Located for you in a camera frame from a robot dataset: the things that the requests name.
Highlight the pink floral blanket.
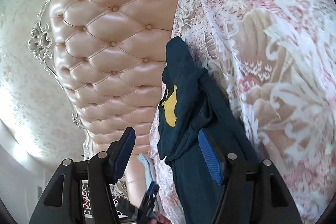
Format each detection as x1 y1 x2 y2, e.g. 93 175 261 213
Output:
148 0 336 224

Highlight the light blue folded cloth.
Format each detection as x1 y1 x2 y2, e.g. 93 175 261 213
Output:
137 153 158 188

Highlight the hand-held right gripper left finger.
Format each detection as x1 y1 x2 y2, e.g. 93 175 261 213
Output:
29 127 136 224

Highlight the white lattice screen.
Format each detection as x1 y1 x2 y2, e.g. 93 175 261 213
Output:
81 179 129 216

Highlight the dark blue sweatshirt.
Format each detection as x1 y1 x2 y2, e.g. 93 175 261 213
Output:
157 36 263 224

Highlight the person's left hand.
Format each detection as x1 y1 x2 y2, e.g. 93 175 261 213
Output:
155 212 174 224

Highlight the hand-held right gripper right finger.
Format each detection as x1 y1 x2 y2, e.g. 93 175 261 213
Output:
198 130 302 224

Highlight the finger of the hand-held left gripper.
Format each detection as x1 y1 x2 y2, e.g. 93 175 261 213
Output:
146 181 160 198
139 193 155 214

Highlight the pink tufted leather sofa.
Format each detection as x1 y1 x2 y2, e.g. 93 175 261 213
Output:
28 0 189 203

